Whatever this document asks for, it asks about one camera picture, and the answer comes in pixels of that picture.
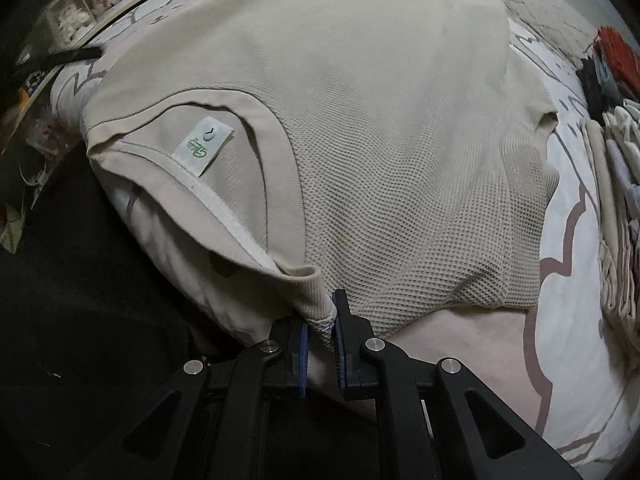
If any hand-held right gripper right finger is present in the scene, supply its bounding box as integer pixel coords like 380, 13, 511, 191
330, 288, 583, 480

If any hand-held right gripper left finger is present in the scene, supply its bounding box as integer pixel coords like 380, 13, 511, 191
65, 317, 311, 480

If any beige waffle shirt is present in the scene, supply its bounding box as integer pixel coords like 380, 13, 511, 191
82, 0, 561, 353

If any stack of folded clothes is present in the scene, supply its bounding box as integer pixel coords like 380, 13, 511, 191
582, 100, 640, 346

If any printed bed sheet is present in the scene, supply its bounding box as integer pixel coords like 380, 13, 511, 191
47, 0, 640, 480

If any crumpled plastic bag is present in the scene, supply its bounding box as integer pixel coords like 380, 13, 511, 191
15, 105, 76, 171

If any beige quilted blanket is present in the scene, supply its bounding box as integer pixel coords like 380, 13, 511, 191
450, 0, 618, 61

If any red cloth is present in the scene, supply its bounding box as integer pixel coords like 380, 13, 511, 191
595, 27, 640, 96

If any black strap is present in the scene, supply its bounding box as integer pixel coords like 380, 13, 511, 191
15, 47, 102, 69

